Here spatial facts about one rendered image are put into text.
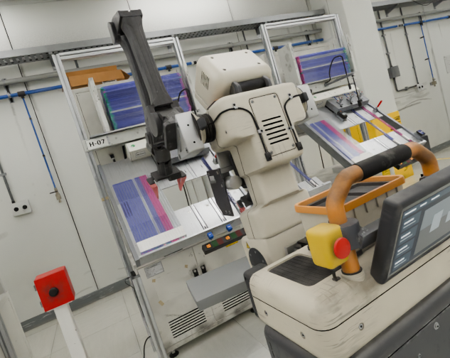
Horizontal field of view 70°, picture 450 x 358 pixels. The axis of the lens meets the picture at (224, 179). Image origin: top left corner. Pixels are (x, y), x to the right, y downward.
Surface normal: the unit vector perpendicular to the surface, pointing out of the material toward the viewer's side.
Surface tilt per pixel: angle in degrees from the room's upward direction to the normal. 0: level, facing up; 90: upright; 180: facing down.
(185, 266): 90
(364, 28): 90
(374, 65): 90
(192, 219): 45
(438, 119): 90
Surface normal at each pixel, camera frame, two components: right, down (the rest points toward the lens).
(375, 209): 0.45, 0.00
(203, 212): 0.07, -0.69
